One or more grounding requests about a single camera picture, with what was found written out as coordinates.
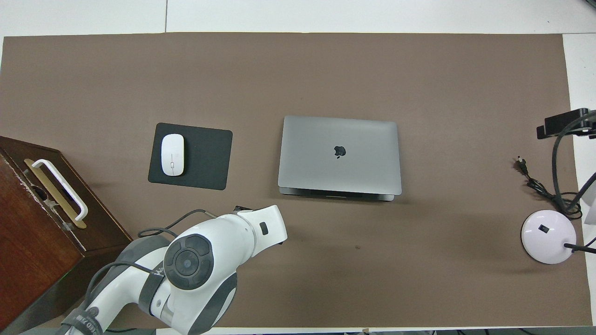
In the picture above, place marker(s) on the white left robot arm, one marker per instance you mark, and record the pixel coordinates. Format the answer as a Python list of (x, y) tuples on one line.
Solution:
[(209, 242)]

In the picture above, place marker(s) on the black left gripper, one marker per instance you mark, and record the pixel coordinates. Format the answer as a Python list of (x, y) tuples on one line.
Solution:
[(243, 209)]

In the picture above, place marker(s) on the silver grey laptop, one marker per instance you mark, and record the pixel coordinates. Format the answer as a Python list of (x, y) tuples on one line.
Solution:
[(340, 153)]

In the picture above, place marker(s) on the white computer mouse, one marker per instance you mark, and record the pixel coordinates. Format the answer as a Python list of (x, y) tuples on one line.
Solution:
[(172, 155)]

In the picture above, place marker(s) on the brown table mat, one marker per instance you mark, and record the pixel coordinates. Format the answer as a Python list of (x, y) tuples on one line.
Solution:
[(419, 70)]

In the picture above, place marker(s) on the dark brown wooden box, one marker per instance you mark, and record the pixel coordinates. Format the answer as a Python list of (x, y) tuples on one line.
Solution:
[(37, 242)]

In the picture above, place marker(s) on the white desk lamp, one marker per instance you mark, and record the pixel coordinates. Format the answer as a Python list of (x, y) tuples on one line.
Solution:
[(547, 237)]

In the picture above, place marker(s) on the black mouse pad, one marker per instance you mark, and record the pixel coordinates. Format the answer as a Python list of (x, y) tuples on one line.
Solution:
[(205, 158)]

